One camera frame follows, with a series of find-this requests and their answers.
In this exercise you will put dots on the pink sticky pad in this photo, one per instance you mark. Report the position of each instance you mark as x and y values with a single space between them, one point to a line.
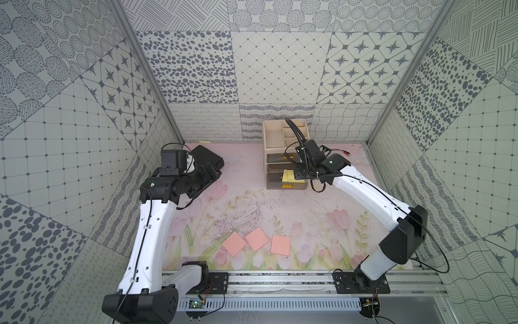
256 239
234 244
281 245

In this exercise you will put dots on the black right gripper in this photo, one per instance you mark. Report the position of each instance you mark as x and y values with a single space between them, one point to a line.
297 175

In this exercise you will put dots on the aluminium mounting rail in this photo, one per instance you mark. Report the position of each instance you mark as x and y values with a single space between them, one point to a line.
304 291

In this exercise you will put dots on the translucent drawer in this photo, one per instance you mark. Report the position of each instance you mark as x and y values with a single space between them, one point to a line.
274 178
283 158

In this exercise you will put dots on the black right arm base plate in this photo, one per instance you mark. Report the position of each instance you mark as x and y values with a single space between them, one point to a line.
347 282

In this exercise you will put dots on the black plastic tool case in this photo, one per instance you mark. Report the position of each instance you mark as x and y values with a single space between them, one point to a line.
203 155

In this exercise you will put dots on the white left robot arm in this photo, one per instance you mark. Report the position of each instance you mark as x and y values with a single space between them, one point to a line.
142 296

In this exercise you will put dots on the yellow sticky pad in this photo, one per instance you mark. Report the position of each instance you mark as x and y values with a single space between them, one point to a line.
288 177

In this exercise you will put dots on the floral pink table mat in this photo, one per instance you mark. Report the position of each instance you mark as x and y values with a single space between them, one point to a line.
327 228

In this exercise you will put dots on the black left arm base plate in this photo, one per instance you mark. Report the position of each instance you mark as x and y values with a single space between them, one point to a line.
211 283

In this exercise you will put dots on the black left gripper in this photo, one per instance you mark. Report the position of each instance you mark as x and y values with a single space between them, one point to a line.
206 173

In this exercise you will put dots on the beige drawer organizer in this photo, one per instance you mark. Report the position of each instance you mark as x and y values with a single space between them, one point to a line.
278 137

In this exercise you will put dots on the black battery holder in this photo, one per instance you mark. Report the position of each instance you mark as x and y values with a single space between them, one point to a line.
334 152

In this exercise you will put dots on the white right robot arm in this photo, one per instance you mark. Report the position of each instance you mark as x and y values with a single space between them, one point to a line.
406 225

